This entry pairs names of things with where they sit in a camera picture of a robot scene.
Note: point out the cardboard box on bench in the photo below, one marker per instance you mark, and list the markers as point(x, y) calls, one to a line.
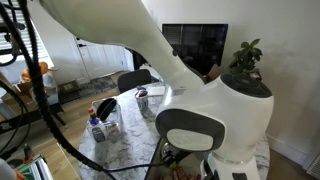
point(24, 95)

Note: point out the black flat screen monitor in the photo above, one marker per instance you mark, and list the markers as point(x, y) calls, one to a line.
point(200, 46)

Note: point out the red snack packets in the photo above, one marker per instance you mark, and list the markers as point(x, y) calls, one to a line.
point(178, 174)

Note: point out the white paper pad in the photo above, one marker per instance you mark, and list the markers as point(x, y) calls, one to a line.
point(156, 90)

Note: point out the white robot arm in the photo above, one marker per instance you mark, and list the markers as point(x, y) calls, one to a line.
point(225, 118)

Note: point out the orange plush toy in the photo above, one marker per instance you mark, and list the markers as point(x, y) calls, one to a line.
point(46, 71)

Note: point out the green white striped object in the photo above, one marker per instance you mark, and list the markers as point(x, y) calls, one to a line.
point(35, 168)

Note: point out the clear plastic organizer bin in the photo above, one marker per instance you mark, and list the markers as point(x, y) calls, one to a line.
point(111, 129)

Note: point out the brown paper bag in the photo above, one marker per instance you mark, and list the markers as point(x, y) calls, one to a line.
point(214, 73)

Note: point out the small bottle red cap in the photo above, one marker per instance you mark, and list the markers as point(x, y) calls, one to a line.
point(93, 118)

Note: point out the silver can with black lid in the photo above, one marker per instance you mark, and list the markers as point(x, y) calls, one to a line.
point(141, 97)

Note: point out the small cardboard box on floor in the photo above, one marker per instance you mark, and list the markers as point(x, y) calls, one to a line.
point(68, 87)

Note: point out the dark grey chair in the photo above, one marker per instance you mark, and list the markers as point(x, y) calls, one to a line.
point(135, 78)

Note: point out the black low bench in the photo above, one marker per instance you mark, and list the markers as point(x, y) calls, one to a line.
point(10, 121)

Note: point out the green potted plant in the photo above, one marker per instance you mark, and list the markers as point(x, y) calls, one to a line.
point(244, 60)

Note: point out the large dark open box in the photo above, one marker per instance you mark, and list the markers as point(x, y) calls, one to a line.
point(189, 161)

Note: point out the black bowl in organizer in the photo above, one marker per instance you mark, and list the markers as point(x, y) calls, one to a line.
point(105, 108)

